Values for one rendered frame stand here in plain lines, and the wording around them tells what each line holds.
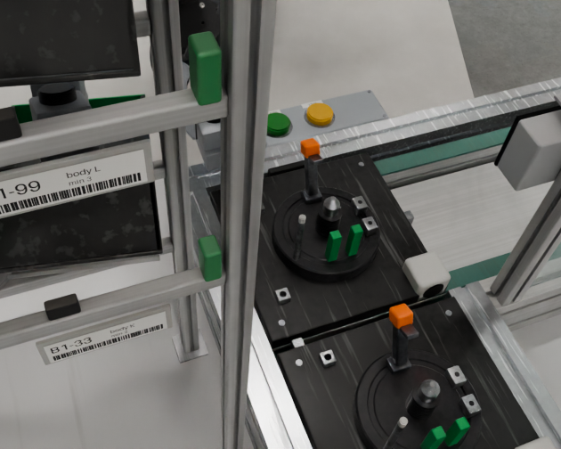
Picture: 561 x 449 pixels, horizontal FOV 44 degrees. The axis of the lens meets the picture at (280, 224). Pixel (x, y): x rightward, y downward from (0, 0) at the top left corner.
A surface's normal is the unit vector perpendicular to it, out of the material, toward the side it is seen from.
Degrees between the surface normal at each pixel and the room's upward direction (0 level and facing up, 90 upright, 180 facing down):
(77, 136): 90
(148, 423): 0
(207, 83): 90
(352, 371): 0
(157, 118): 90
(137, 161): 90
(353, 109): 0
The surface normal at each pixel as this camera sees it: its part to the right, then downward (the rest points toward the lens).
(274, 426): 0.07, -0.59
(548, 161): 0.36, 0.77
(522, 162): -0.93, 0.26
